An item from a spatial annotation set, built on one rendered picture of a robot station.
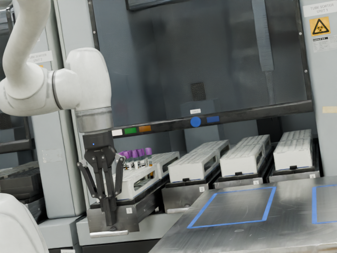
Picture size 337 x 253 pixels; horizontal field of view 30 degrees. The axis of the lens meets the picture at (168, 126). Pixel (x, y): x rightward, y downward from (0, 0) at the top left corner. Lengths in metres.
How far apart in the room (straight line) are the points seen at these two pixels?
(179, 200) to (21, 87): 0.56
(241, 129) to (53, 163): 0.91
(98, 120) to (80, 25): 0.47
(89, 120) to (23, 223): 0.73
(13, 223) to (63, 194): 1.17
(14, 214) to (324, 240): 0.46
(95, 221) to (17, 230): 0.83
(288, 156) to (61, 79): 0.66
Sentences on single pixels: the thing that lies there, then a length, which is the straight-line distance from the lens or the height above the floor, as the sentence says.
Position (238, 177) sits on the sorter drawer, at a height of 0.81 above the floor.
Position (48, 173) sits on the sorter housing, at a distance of 2.01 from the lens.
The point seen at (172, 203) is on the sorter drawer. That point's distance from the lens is 1.80.
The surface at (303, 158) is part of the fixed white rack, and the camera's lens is 1.77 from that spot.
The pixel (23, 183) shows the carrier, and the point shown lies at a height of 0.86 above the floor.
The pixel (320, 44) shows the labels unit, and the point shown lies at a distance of 1.81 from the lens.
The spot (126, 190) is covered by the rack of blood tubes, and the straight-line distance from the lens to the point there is 1.65.
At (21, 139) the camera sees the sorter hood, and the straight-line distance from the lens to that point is 2.01.
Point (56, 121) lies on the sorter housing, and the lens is 1.97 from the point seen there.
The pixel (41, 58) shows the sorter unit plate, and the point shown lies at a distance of 1.99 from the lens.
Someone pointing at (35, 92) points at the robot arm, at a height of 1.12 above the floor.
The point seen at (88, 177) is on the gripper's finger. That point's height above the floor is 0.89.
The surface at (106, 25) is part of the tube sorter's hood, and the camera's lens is 1.90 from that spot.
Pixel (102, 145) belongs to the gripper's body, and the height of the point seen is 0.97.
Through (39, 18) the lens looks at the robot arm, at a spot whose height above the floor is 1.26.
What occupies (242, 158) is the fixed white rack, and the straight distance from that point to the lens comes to 1.78.
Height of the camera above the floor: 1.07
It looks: 3 degrees down
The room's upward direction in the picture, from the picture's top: 9 degrees counter-clockwise
